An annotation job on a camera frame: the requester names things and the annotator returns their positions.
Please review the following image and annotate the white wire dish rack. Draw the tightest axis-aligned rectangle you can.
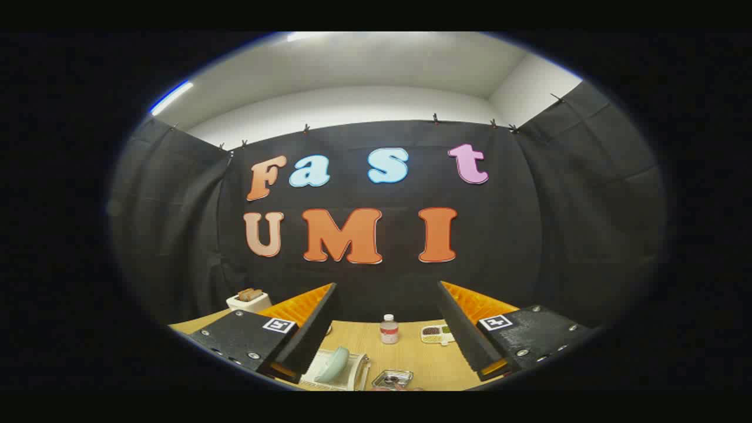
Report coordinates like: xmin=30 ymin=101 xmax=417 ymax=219
xmin=298 ymin=348 xmax=372 ymax=392

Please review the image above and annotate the white divided dish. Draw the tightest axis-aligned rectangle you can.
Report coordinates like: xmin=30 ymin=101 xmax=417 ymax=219
xmin=420 ymin=324 xmax=456 ymax=346

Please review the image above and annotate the white toaster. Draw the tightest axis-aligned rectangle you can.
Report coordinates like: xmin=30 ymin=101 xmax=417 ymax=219
xmin=226 ymin=288 xmax=272 ymax=313

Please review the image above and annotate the small metal basket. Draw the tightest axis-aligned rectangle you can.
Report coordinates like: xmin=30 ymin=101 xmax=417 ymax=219
xmin=371 ymin=369 xmax=414 ymax=392

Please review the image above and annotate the light green plate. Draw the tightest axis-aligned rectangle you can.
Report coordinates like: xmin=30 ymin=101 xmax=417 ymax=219
xmin=314 ymin=346 xmax=350 ymax=384

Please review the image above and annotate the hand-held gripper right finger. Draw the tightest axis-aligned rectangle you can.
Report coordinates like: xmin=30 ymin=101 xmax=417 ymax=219
xmin=435 ymin=280 xmax=595 ymax=382

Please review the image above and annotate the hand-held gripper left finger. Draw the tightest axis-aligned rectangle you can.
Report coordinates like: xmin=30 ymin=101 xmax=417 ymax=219
xmin=187 ymin=282 xmax=340 ymax=384

